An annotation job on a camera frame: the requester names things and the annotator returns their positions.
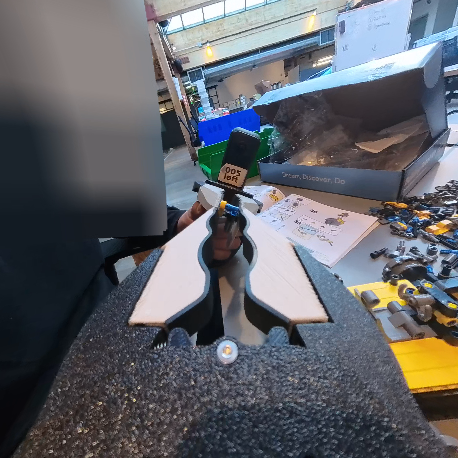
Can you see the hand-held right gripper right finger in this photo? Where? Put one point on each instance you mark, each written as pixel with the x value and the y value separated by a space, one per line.
pixel 282 282

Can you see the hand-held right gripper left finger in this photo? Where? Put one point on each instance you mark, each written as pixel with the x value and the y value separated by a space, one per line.
pixel 175 279

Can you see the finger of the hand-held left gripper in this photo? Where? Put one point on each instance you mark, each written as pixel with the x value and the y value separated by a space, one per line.
pixel 209 196
pixel 252 204

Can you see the small blue brick pin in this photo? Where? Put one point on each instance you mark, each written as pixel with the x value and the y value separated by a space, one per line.
pixel 233 210

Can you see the instruction booklet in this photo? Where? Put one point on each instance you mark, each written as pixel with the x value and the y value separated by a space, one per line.
pixel 322 229

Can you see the person's left forearm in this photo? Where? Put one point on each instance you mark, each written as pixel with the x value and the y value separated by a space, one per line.
pixel 173 229

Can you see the grey desk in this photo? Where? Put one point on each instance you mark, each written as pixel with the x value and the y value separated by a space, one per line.
pixel 361 261

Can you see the person's left hand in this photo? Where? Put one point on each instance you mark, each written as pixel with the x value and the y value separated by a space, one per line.
pixel 191 213

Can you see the blue storage bin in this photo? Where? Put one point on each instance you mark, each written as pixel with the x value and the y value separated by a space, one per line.
pixel 222 127

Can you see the green storage bin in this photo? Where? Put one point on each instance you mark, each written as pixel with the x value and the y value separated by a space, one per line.
pixel 211 157

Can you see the stack of white boxes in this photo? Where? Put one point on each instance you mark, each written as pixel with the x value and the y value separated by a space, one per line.
pixel 203 96

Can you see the dark cardboard box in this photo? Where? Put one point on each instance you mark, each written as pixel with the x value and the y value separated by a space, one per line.
pixel 322 179

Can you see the crumpled plastic bag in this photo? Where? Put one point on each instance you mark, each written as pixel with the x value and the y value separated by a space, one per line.
pixel 322 128

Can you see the pile of small dark connectors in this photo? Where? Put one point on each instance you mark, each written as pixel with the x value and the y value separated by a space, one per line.
pixel 422 218

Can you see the yellow black brick vehicle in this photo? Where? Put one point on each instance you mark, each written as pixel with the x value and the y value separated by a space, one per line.
pixel 422 361

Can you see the whiteboard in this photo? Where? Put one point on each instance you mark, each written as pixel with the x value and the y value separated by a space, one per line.
pixel 372 32

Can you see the wooden post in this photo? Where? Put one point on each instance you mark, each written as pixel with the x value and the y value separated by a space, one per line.
pixel 171 89

